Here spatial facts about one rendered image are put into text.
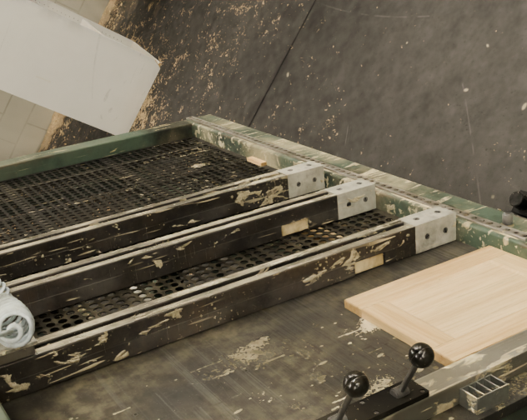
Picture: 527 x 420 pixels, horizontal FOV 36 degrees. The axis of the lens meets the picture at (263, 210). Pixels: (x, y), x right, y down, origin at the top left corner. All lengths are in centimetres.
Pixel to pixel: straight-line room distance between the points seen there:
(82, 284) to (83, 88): 375
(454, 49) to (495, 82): 31
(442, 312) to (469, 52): 199
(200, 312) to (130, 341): 15
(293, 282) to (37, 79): 389
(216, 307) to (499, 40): 208
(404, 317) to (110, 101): 419
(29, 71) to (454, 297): 408
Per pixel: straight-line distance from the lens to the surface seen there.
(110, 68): 550
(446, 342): 151
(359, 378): 115
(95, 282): 183
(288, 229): 203
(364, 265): 181
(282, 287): 169
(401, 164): 347
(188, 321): 160
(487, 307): 163
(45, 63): 539
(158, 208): 211
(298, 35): 441
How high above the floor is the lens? 236
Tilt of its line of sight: 35 degrees down
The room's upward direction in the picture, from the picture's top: 69 degrees counter-clockwise
